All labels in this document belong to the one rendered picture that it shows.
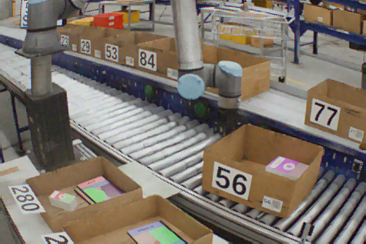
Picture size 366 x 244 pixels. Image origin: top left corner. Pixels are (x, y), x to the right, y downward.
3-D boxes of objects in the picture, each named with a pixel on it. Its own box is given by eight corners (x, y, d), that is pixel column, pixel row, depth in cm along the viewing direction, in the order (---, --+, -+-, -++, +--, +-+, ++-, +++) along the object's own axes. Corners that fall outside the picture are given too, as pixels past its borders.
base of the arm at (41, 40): (30, 55, 129) (30, 31, 126) (16, 50, 141) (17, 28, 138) (67, 47, 142) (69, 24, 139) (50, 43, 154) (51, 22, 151)
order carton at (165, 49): (136, 70, 240) (136, 44, 234) (171, 61, 260) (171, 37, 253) (181, 84, 214) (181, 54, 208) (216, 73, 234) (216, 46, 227)
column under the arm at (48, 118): (42, 176, 144) (28, 105, 132) (24, 153, 162) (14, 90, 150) (87, 161, 160) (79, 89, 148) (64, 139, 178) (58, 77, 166)
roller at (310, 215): (280, 241, 114) (283, 232, 112) (336, 179, 149) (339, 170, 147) (291, 246, 111) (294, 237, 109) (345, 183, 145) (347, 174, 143)
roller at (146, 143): (116, 158, 174) (114, 148, 172) (194, 126, 208) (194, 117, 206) (122, 162, 171) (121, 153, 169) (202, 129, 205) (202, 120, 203)
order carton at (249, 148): (200, 188, 143) (202, 149, 136) (242, 159, 164) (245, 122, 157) (287, 219, 119) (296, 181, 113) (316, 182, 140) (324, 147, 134)
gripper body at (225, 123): (212, 135, 156) (213, 106, 151) (226, 128, 162) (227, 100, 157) (227, 141, 151) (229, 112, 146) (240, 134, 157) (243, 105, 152)
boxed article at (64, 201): (72, 213, 122) (69, 203, 120) (51, 206, 124) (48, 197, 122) (78, 206, 127) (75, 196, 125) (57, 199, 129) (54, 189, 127)
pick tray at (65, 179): (30, 199, 126) (24, 179, 123) (104, 175, 149) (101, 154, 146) (57, 240, 106) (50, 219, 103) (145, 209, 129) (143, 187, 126)
